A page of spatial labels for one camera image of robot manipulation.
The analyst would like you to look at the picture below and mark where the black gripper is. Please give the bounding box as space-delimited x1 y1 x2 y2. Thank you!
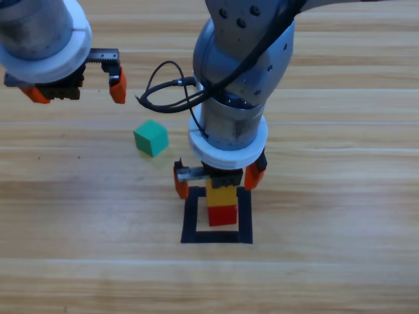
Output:
3 48 127 105
172 153 266 200

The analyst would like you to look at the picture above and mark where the yellow cube block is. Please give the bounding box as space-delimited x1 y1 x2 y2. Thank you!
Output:
205 181 237 209

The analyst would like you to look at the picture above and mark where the red cube block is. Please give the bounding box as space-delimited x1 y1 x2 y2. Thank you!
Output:
208 205 239 227

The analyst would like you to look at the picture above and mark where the green cube block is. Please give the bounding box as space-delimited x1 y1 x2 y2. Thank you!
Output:
133 119 170 158

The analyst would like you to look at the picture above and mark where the black tape square outline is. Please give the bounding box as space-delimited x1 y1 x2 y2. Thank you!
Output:
180 186 254 245

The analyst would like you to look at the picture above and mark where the thick black camera cable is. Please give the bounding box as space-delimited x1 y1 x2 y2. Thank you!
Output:
135 0 308 114

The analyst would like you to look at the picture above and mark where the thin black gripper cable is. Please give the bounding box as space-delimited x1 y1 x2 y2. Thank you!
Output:
145 60 210 140

